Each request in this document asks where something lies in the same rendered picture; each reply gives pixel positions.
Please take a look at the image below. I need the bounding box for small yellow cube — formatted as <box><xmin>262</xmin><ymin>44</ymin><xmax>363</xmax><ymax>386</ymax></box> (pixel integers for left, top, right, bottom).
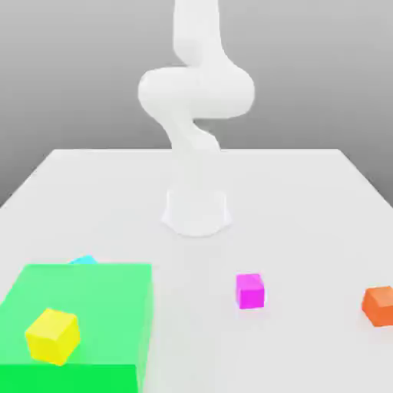
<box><xmin>24</xmin><ymin>308</ymin><xmax>81</xmax><ymax>367</ymax></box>

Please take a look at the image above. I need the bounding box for small magenta cube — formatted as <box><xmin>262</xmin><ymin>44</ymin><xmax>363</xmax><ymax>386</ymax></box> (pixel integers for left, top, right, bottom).
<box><xmin>235</xmin><ymin>272</ymin><xmax>266</xmax><ymax>310</ymax></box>

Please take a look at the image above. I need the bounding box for large green box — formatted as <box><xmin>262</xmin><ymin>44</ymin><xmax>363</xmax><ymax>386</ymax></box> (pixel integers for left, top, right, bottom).
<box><xmin>0</xmin><ymin>263</ymin><xmax>154</xmax><ymax>393</ymax></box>

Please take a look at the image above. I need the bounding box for small orange cube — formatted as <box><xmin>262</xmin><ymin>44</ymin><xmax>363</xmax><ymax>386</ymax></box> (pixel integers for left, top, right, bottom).
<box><xmin>361</xmin><ymin>285</ymin><xmax>393</xmax><ymax>328</ymax></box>

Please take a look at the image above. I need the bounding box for small cyan cube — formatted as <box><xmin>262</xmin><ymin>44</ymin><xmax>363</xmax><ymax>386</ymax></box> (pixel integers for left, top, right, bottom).
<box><xmin>68</xmin><ymin>254</ymin><xmax>98</xmax><ymax>266</ymax></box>

